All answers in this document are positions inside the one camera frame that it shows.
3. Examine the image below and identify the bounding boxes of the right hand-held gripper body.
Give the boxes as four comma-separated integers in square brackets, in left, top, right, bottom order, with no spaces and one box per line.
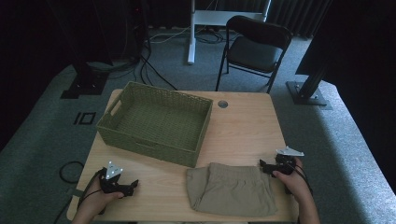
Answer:
[273,146,305,175]

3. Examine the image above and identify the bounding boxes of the black folding chair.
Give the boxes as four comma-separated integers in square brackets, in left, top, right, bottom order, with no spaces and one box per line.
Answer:
[215,15,293,94]

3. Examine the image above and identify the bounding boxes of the black stand with square base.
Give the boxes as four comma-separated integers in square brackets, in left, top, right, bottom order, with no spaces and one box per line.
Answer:
[60,0,115,100]

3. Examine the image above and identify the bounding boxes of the white floor cable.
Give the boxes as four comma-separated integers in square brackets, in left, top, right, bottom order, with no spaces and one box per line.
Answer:
[148,26,191,45]

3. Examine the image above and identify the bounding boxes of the khaki pants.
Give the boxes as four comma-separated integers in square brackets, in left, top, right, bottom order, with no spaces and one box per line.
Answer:
[186,161,278,217]

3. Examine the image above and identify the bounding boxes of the person's left hand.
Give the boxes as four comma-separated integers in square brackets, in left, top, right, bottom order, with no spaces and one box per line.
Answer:
[81,178,125,216]

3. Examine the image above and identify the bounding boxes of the black cable loop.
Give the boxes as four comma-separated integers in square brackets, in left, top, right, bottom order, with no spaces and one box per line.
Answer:
[59,161,85,185]

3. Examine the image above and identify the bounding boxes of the person's right hand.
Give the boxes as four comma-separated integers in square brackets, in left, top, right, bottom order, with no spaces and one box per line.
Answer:
[272,158,309,195]

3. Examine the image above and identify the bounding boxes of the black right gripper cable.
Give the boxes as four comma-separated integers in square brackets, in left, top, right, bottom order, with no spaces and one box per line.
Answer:
[292,163,314,195]

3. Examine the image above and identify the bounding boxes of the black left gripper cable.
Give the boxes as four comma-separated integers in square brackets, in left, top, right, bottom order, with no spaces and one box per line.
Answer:
[77,167,106,216]

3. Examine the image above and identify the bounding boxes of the white desk frame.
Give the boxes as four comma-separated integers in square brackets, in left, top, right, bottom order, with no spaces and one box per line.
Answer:
[187,0,272,65]

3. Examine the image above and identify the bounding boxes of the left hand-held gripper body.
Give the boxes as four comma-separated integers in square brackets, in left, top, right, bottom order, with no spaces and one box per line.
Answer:
[99,161,127,194]

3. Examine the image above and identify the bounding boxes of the black floor cables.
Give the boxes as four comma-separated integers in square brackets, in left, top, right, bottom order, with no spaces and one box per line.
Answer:
[134,29,179,91]

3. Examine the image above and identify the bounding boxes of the black stand with flat base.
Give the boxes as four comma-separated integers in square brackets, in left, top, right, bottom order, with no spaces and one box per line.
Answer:
[286,0,332,110]

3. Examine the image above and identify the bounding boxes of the green woven basket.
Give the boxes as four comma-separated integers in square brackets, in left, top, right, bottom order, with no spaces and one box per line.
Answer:
[95,81,214,168]

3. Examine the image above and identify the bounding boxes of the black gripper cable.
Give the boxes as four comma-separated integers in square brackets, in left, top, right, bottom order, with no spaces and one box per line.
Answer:
[77,167,106,216]
[292,163,314,195]

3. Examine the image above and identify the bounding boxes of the dark curtain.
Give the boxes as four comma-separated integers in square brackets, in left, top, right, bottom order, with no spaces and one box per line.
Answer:
[267,0,332,39]

